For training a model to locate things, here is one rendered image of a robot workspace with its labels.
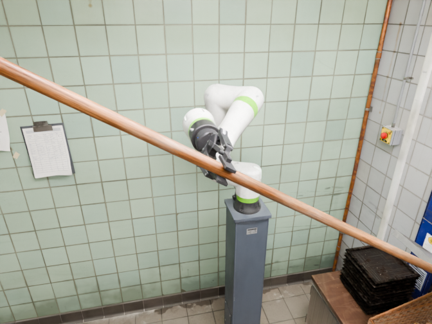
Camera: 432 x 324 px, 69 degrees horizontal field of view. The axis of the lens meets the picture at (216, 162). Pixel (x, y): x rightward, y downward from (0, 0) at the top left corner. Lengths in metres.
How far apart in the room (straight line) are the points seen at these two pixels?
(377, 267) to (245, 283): 0.76
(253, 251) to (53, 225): 1.32
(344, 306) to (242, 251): 0.73
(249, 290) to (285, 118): 1.11
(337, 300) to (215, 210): 0.96
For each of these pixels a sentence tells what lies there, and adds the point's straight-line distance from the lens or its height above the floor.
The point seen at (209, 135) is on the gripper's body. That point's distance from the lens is 0.90.
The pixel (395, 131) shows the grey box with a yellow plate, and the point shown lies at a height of 1.50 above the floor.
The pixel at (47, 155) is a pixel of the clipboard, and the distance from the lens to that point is 2.09.
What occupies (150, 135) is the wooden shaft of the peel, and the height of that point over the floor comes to 1.91.
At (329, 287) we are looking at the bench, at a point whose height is 0.58.
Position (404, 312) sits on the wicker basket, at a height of 0.73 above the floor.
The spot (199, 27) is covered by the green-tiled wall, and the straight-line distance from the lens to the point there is 1.91.
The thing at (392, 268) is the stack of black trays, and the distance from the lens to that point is 2.16.
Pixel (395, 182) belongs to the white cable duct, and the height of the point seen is 1.18.
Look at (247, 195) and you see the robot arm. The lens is 1.62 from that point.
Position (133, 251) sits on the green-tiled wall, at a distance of 2.46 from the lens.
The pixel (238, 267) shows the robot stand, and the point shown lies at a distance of 1.86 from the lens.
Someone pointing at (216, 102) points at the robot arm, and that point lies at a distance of 1.47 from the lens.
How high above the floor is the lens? 2.15
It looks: 25 degrees down
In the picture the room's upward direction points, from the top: straight up
